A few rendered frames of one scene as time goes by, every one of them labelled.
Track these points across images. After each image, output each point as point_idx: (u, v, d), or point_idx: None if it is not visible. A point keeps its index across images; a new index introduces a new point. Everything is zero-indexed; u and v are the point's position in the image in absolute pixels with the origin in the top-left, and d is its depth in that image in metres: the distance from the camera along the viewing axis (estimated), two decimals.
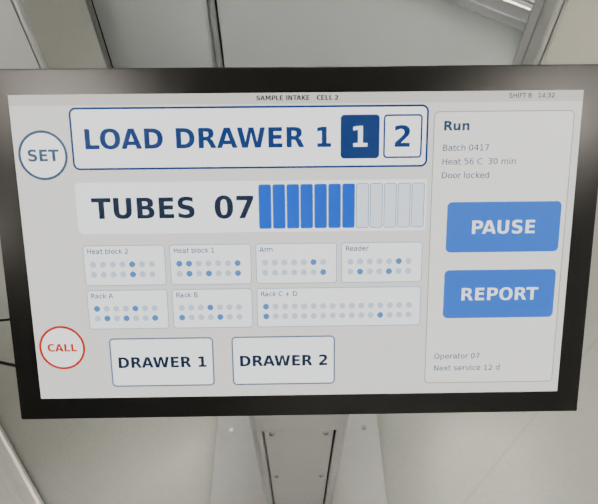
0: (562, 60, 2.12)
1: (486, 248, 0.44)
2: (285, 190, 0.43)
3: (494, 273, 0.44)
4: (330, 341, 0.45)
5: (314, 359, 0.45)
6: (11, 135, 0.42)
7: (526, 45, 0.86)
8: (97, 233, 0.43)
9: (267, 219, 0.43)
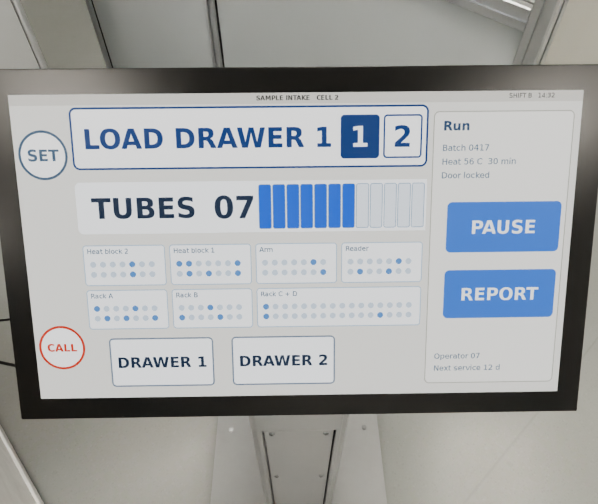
0: (562, 60, 2.12)
1: (486, 248, 0.44)
2: (285, 190, 0.43)
3: (494, 273, 0.44)
4: (330, 341, 0.45)
5: (314, 359, 0.45)
6: (11, 135, 0.42)
7: (526, 45, 0.86)
8: (97, 233, 0.43)
9: (267, 219, 0.43)
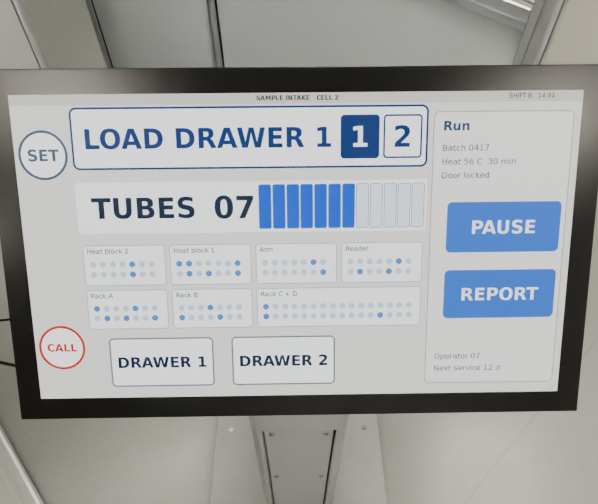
0: (562, 60, 2.12)
1: (486, 248, 0.44)
2: (285, 190, 0.43)
3: (494, 273, 0.44)
4: (330, 341, 0.45)
5: (314, 359, 0.45)
6: (11, 135, 0.42)
7: (526, 45, 0.86)
8: (97, 233, 0.43)
9: (267, 219, 0.43)
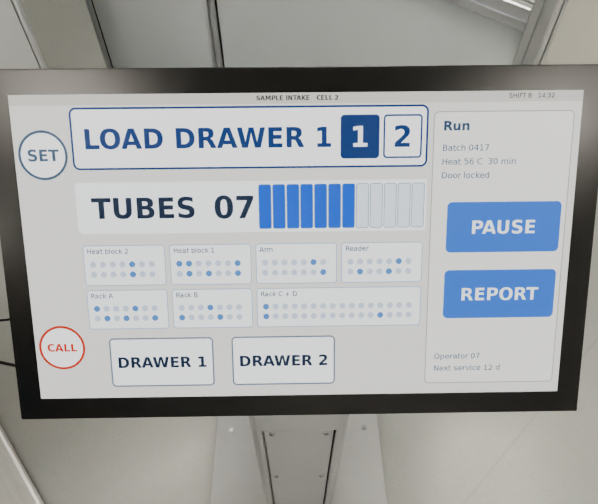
0: (562, 60, 2.12)
1: (486, 248, 0.44)
2: (285, 190, 0.43)
3: (494, 273, 0.44)
4: (330, 341, 0.45)
5: (314, 359, 0.45)
6: (11, 135, 0.42)
7: (526, 45, 0.86)
8: (97, 233, 0.43)
9: (267, 219, 0.43)
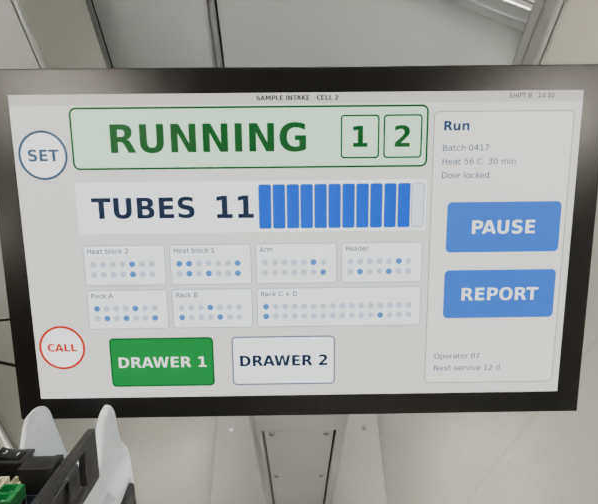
0: (562, 60, 2.12)
1: (486, 248, 0.44)
2: (285, 190, 0.43)
3: (494, 273, 0.44)
4: (330, 341, 0.45)
5: (314, 359, 0.45)
6: (11, 135, 0.42)
7: (526, 45, 0.86)
8: (97, 233, 0.43)
9: (267, 219, 0.43)
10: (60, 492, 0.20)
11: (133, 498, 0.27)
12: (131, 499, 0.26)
